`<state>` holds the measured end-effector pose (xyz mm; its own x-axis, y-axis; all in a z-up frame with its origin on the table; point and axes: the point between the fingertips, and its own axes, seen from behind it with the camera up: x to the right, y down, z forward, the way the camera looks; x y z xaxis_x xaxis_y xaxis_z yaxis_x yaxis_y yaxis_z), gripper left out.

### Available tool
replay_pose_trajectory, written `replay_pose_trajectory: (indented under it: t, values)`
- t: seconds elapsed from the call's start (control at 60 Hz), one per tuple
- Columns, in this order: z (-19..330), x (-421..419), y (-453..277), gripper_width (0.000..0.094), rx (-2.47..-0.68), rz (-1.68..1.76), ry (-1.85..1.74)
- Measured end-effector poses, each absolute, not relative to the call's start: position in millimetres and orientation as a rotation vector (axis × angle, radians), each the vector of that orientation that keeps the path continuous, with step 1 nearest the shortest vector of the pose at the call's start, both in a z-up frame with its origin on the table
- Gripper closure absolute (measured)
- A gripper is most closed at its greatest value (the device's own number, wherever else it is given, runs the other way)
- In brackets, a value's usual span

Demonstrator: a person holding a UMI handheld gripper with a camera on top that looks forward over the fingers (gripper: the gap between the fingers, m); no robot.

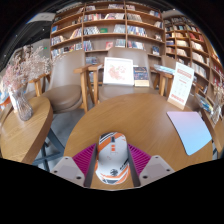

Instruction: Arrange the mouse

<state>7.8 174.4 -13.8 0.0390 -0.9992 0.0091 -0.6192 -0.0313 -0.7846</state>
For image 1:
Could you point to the beige wooden-armed armchair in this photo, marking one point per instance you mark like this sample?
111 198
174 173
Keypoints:
126 53
168 61
63 86

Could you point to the white orange patterned computer mouse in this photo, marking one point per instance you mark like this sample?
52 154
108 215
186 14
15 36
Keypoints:
112 156

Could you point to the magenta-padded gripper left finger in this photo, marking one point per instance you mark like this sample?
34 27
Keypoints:
83 160

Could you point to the glass vase with dried flowers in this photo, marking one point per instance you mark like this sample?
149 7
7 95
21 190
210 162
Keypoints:
216 111
23 106

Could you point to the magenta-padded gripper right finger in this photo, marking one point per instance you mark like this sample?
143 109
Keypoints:
141 160

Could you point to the white sign with wooden base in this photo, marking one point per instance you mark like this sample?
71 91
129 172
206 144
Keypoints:
181 85

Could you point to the light blue pink mouse pad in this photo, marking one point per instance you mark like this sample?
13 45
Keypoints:
190 131

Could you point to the round wooden side table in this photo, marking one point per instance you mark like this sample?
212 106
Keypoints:
220 135
23 133

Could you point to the white framed red picture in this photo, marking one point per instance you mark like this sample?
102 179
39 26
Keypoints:
118 71

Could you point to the wide wooden bookshelf unit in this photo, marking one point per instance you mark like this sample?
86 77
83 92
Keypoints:
106 23

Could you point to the stack of colourful books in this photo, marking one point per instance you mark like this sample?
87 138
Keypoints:
204 102

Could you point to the dark cover book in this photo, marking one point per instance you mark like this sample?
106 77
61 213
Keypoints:
141 75

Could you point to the curved wooden bookshelf unit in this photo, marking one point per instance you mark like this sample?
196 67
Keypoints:
190 43

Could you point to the stack of light blue magazines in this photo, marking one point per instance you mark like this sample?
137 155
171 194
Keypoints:
163 69

